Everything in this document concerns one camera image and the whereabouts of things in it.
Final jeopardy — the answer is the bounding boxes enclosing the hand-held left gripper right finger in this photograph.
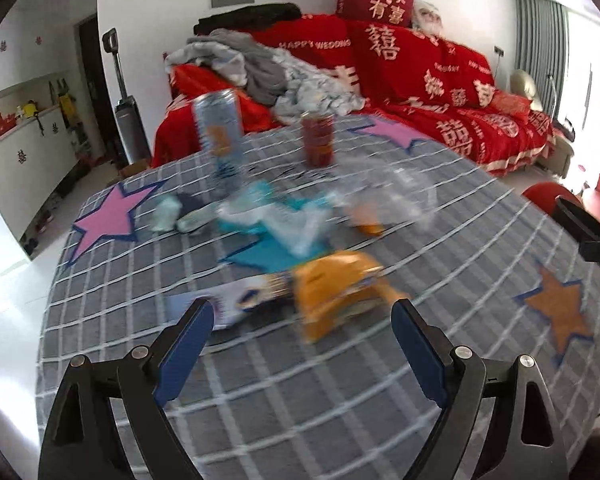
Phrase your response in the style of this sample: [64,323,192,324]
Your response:
[390,297,571,480]

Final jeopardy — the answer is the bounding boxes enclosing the white and blue snack packet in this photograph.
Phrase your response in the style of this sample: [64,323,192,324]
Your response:
[165,272,301,331]

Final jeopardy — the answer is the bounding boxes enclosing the white cartoon cushion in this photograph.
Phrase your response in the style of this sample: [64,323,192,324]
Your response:
[411,0,443,36]

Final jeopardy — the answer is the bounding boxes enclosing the white cabinet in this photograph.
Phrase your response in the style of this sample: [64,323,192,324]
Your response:
[0,77,81,261]

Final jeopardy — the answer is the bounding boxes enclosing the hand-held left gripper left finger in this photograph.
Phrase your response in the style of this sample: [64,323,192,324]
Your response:
[37,297,216,480]

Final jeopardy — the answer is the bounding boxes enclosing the dark door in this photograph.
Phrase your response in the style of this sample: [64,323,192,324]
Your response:
[75,12,126,166]

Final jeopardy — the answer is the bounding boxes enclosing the black cloth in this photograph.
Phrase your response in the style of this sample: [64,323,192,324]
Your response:
[195,2,303,36]

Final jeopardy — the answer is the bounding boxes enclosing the beige armchair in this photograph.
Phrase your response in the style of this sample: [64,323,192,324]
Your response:
[509,69,576,181]

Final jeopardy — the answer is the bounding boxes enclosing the teal wrapper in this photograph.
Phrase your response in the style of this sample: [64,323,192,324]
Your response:
[216,182,338,272]

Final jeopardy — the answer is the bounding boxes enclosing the floor lamp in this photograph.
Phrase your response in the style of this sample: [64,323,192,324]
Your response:
[545,74,561,126]

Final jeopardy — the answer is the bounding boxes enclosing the clear plastic bottle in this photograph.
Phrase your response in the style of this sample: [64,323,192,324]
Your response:
[330,160,438,237]

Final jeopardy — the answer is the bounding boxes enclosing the pale green wrapper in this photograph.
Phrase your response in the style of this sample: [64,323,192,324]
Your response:
[150,195,182,233]

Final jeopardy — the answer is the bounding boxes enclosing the red covered sofa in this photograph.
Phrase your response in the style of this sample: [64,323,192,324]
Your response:
[152,12,556,176]

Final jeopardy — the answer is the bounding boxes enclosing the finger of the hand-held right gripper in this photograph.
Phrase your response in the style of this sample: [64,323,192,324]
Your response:
[551,195,600,266]

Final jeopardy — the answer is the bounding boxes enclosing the grey curtain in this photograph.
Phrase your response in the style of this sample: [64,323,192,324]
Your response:
[514,0,570,111]

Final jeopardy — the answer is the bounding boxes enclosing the red drink can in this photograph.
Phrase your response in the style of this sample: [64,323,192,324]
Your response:
[300,111,336,168]

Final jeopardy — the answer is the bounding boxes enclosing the tall silver drink can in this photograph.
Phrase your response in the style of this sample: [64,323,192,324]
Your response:
[192,89,248,196]

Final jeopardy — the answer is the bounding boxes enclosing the pale blue patterned blanket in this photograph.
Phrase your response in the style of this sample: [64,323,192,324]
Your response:
[165,42,366,121]

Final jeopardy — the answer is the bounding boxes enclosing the small red embroidered cushion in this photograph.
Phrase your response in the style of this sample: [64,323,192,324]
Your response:
[490,89,532,118]

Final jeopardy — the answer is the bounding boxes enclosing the orange snack packet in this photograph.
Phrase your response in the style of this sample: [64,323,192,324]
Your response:
[292,252,406,343]

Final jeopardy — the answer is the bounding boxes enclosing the grey checked star tablecloth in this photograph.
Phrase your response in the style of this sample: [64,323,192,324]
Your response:
[37,115,600,480]

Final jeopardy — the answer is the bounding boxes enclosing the upright vacuum cleaner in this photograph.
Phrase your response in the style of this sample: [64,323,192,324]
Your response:
[101,27,153,166]

